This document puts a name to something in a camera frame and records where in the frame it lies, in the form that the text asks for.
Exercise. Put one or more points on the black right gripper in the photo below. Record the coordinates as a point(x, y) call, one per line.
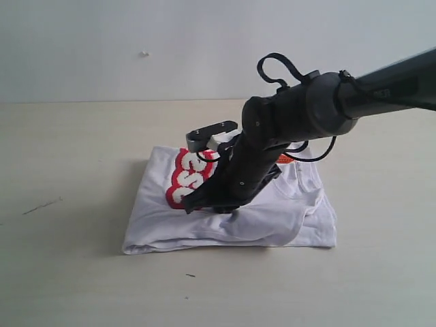
point(237, 182)

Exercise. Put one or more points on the white t-shirt red lettering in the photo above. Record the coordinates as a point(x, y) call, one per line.
point(291, 211)

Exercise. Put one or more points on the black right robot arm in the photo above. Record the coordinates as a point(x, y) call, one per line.
point(321, 105)

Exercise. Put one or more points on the orange neck tag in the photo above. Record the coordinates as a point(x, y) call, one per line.
point(284, 159)

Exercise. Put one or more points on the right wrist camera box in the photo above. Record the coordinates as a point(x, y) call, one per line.
point(198, 139)

